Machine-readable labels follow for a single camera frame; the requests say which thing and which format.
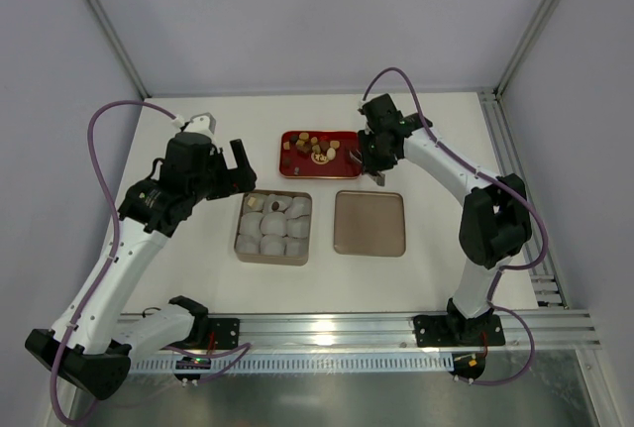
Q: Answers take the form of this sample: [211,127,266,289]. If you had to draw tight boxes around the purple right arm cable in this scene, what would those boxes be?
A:
[361,67,549,387]

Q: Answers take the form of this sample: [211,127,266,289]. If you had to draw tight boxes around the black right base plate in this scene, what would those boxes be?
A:
[412,310,506,348]

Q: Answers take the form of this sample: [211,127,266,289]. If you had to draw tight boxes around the red chocolate tray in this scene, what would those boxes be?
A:
[278,130,361,179]

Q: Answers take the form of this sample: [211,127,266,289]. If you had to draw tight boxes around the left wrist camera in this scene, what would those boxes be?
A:
[171,113,216,146]

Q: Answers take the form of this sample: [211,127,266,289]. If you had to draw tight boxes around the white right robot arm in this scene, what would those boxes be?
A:
[356,94,532,348]

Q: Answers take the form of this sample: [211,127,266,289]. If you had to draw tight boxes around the metal serving tongs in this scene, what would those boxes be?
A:
[349,150,385,187]

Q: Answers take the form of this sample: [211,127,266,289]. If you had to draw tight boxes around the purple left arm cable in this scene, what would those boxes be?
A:
[52,99,179,423]

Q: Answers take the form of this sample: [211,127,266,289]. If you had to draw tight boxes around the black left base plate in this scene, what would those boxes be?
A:
[207,317,241,352]

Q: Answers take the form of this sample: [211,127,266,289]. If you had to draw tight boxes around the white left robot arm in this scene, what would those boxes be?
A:
[25,132,257,400]

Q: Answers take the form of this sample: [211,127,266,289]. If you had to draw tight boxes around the gold tin box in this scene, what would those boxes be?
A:
[233,190,313,267]

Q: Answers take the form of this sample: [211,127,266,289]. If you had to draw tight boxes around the gold tin lid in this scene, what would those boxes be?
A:
[333,190,406,258]

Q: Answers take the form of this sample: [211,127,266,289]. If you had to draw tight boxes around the aluminium mounting rail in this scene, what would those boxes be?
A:
[234,308,601,350]

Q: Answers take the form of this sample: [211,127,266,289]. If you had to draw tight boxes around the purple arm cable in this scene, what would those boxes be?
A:
[361,67,549,387]
[52,99,179,423]

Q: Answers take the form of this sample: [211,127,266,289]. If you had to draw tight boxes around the aluminium side rail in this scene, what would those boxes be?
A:
[477,89,569,309]

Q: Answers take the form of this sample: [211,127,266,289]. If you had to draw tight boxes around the slotted cable duct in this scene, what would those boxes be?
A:
[131,351,454,375]

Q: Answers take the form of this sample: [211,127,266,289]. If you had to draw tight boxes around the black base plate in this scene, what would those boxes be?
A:
[412,310,506,348]
[207,317,241,352]

